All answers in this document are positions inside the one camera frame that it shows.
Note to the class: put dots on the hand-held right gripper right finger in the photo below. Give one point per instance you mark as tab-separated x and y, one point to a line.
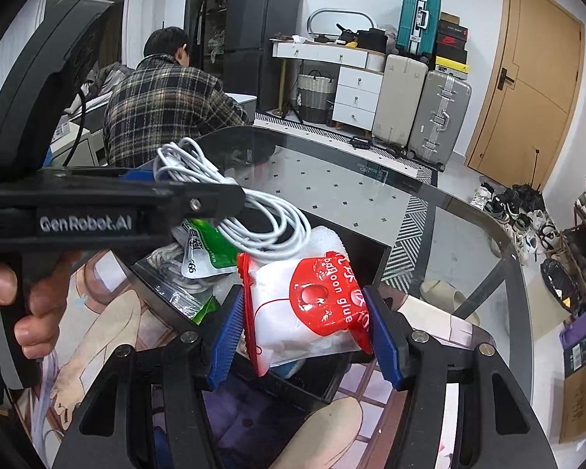
386	342

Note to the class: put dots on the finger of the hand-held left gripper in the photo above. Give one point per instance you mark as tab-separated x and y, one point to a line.
200	202
136	177

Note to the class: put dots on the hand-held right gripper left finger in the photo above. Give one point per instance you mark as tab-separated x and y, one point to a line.
224	347

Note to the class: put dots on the green and white packet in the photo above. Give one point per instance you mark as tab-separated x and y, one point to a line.
210	249

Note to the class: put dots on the black cardboard box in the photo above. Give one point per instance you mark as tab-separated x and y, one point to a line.
293	388

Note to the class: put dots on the red and white packet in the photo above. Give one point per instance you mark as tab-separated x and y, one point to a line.
317	298

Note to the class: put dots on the white foam sheet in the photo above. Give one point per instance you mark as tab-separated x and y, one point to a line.
322	244

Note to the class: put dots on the person's left hand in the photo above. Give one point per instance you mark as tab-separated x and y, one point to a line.
44	303

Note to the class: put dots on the beige slipper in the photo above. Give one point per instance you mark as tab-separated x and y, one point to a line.
444	298

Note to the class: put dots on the printed table mat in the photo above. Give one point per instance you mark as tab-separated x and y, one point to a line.
102	332

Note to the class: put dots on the wicker basket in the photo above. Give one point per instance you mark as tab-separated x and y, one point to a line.
316	97

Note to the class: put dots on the row of shoes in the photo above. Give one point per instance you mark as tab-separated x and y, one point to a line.
517	220

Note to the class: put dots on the dark display cabinet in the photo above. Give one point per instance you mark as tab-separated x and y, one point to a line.
207	10

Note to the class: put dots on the black trash bag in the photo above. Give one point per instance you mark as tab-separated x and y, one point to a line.
559	283

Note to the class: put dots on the black refrigerator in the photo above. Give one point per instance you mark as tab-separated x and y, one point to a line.
254	24

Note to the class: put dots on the white dresser desk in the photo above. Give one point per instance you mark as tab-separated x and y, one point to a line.
356	93

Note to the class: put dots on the dark green box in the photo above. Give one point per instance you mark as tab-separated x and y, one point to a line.
576	359

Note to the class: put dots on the purple bag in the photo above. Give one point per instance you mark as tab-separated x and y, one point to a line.
583	327

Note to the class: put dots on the black umbrella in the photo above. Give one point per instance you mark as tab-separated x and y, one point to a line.
522	195

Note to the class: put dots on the open cardboard box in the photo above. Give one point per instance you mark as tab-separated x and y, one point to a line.
583	400

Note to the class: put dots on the oval mirror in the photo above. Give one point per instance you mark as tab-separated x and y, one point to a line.
312	19

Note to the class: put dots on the beige suitcase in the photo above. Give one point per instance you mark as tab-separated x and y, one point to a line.
398	97

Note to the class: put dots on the silver suitcase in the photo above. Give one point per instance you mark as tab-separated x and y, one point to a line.
439	117

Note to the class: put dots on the teal suitcase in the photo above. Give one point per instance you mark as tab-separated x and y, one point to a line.
417	19

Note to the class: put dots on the wooden door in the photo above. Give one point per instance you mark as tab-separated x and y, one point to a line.
527	83

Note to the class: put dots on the stack of shoe boxes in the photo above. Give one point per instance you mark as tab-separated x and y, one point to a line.
451	44

